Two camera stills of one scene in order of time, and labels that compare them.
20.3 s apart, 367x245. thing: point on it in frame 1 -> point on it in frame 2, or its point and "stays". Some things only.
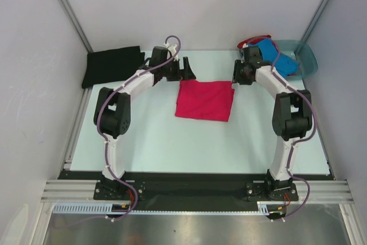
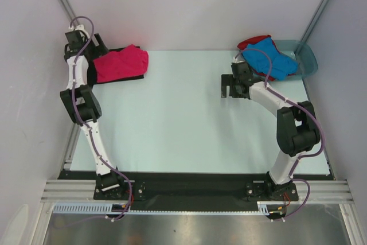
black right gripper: x=238 y=65 -> x=228 y=80
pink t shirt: x=205 y=100 -> x=130 y=61
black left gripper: x=184 y=74 -> x=98 y=50
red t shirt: x=256 y=39 stays
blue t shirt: x=283 y=64 stays
